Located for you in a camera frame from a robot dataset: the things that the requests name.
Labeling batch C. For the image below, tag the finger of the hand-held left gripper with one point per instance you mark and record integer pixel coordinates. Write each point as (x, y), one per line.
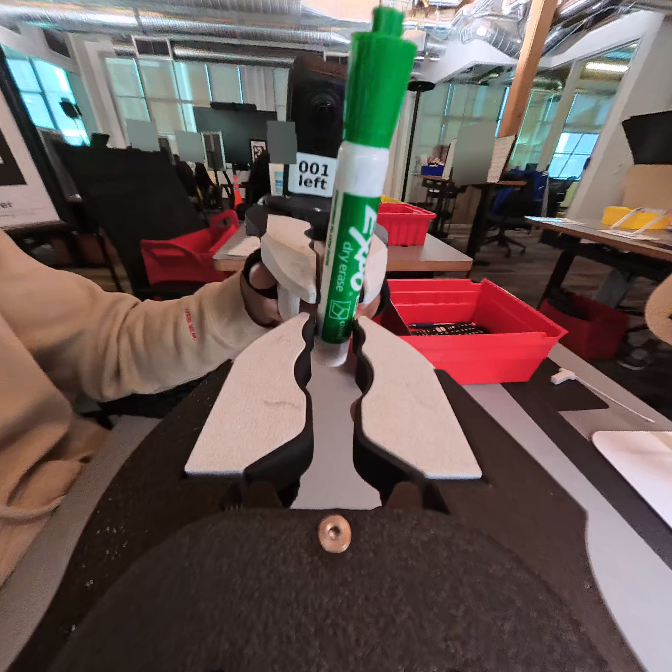
(291, 257)
(379, 262)

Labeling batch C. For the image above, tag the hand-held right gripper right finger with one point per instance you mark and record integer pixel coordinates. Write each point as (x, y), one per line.
(414, 414)

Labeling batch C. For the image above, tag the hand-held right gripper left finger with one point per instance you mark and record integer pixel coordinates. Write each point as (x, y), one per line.
(246, 409)

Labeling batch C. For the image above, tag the green dry erase marker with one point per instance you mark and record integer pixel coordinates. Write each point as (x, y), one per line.
(375, 105)

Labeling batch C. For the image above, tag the red plastic bin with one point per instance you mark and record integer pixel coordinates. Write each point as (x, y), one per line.
(498, 357)

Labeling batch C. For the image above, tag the person's left forearm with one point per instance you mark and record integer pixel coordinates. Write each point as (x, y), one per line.
(131, 336)

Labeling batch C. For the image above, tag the person's left hand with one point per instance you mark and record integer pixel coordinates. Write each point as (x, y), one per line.
(260, 307)

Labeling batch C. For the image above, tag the red storage tote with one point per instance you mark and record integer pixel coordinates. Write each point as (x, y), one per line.
(404, 225)

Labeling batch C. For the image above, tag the grey top table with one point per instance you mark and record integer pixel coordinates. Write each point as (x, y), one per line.
(430, 257)

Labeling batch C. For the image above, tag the orange traffic cone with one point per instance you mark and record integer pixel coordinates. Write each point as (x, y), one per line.
(238, 197)

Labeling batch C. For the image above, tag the black television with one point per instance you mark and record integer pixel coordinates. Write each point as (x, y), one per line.
(231, 131)

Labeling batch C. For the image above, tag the small blue bin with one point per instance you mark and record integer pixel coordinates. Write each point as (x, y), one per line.
(433, 171)

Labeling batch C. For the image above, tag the standing desk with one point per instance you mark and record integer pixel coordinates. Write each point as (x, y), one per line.
(476, 220)

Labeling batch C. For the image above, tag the black floor lamp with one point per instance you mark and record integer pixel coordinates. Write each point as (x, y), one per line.
(421, 85)

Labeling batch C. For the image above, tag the red fabric bag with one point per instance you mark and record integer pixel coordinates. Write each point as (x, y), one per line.
(178, 262)

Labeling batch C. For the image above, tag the black office chair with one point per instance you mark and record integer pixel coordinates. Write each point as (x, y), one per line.
(512, 204)

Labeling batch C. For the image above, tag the black mesh chair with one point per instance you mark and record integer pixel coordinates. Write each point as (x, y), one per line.
(131, 199)

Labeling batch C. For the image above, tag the red bag with black trim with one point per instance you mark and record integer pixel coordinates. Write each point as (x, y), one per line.
(593, 330)

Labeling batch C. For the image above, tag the wooden pillar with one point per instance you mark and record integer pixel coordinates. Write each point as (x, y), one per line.
(527, 68)

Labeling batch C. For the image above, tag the person's beige hoodie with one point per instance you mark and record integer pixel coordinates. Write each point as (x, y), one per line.
(31, 446)

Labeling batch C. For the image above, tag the wood top desk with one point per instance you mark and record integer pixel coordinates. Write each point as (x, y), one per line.
(603, 239)

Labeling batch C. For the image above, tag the yellow plastic bin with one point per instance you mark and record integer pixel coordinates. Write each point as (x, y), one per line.
(619, 216)

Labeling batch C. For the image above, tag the framed marker poster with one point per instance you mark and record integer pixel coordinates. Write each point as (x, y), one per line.
(15, 199)

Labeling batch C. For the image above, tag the silver ventilation duct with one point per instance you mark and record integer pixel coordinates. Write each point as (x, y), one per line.
(210, 23)

